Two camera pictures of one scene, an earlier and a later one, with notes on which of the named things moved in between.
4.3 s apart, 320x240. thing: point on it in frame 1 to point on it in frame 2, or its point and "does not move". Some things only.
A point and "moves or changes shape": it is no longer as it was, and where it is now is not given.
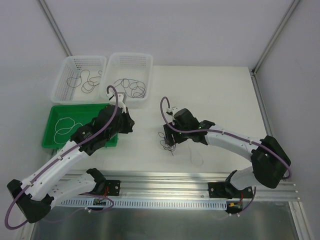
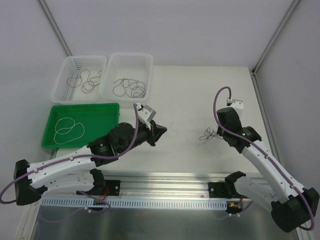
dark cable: x=88 y=86 does not move
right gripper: x=169 y=134 to x=225 y=135
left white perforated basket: x=81 y=81 does not move
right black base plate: x=218 y=190 does not move
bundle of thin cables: x=171 y=148 moves or changes shape
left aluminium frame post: x=53 y=25 does not move
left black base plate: x=114 y=187 does not move
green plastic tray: x=63 y=121 does not move
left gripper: x=127 y=121 to x=153 y=135
